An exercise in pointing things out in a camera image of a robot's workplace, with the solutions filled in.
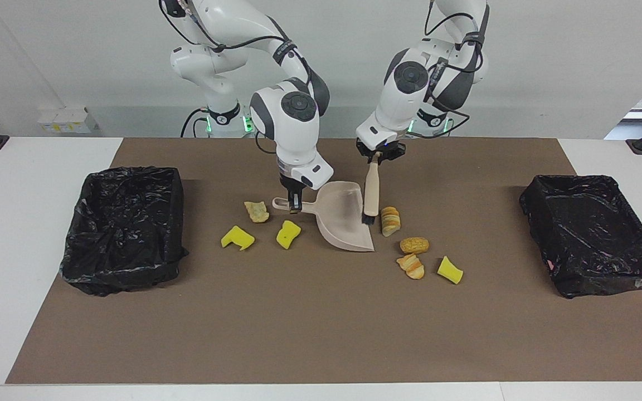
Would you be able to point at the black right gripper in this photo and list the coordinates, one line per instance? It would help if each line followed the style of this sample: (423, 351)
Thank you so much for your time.
(292, 187)

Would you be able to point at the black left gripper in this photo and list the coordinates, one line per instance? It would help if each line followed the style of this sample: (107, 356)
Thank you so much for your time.
(379, 151)

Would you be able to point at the beige hand brush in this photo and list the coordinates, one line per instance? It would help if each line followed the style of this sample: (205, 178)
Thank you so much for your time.
(371, 189)

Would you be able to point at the yellow sponge piece dark dot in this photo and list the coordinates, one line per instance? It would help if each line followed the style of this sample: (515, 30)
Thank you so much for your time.
(287, 235)

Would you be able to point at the pale lumpy pastry toy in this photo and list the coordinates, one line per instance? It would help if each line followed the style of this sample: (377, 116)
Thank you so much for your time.
(256, 212)

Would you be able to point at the beige plastic dustpan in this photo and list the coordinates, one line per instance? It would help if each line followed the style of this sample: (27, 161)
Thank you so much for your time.
(343, 223)

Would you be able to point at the pale ridged pastry toy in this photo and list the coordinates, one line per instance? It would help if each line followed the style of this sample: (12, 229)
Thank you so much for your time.
(390, 221)

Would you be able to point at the yellow notched sponge piece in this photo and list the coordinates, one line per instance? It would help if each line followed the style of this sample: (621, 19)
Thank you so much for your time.
(237, 238)

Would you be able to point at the brown round bun toy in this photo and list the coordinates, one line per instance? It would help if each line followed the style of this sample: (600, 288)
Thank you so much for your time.
(414, 245)

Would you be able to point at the orange striped croissant toy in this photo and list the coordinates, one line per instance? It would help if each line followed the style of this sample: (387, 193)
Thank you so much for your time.
(413, 267)

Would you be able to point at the yellow wedge sponge piece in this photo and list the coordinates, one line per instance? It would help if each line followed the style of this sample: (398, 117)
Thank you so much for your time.
(449, 270)

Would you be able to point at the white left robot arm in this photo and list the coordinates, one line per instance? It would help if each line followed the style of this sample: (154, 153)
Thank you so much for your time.
(404, 94)

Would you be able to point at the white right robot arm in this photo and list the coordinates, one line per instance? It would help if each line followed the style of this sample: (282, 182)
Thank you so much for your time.
(293, 128)

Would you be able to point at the black bag lined bin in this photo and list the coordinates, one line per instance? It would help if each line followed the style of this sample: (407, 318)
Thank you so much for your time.
(126, 234)

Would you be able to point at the black bag bin pink mark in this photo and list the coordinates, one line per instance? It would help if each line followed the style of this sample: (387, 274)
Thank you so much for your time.
(594, 234)

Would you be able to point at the brown table mat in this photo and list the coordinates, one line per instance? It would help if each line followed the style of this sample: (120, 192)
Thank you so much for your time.
(321, 323)

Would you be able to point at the white wall socket box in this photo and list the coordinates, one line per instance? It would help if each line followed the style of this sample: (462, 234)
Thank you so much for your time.
(67, 121)

